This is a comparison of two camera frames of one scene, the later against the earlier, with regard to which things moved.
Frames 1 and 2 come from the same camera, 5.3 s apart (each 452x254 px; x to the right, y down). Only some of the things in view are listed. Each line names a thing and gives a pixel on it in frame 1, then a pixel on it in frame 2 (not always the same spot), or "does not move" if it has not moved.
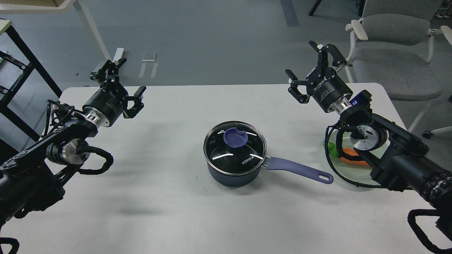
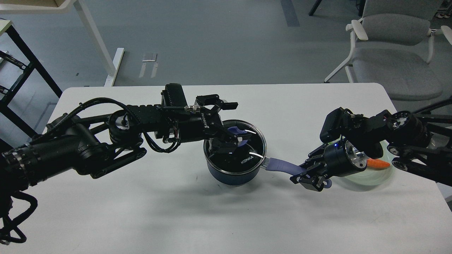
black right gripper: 327,87 to 343,158
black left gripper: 110,100 to 203,126
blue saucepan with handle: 235,152 does not move
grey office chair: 392,45 does not move
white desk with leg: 16,7 does not move
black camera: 362,100 to 336,122
